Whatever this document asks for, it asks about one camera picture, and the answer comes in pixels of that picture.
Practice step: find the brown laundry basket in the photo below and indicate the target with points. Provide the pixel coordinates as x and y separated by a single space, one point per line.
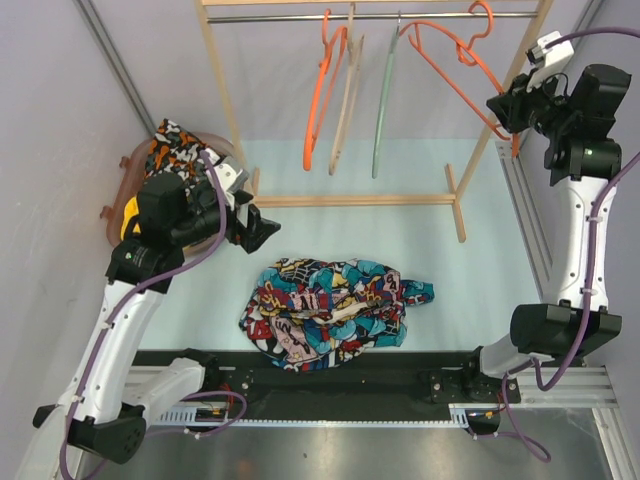
133 172

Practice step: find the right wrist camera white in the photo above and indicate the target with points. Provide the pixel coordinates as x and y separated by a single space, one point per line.
548 59

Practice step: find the light blue cable duct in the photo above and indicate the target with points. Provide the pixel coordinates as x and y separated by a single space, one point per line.
208 415

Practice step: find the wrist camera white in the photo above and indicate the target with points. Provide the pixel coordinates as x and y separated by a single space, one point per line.
232 177
548 59

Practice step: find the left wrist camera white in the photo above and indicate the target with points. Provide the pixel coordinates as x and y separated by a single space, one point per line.
232 177

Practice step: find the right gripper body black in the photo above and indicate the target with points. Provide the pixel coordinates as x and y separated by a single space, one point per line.
536 109

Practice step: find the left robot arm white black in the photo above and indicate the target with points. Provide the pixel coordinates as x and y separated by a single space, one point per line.
95 413

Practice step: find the orange camouflage print garment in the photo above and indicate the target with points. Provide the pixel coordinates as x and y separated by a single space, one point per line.
176 150

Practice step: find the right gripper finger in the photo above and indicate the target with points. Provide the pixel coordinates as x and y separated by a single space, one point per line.
501 106
519 85

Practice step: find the comic print shorts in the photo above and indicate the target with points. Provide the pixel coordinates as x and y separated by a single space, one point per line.
306 314

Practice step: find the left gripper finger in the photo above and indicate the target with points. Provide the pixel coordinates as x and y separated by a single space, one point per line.
266 229
245 207

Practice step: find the beige wooden hanger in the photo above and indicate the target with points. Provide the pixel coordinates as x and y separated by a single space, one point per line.
354 47

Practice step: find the wooden clothes rack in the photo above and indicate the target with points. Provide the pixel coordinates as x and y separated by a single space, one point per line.
465 55

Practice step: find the pale green hanger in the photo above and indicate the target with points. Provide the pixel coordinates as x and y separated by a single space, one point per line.
384 98

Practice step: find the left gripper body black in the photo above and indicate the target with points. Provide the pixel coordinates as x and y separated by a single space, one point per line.
235 231

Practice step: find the yellow garment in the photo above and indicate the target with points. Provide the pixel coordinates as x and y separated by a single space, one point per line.
130 224

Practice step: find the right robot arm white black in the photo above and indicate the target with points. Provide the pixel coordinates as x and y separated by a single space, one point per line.
573 318

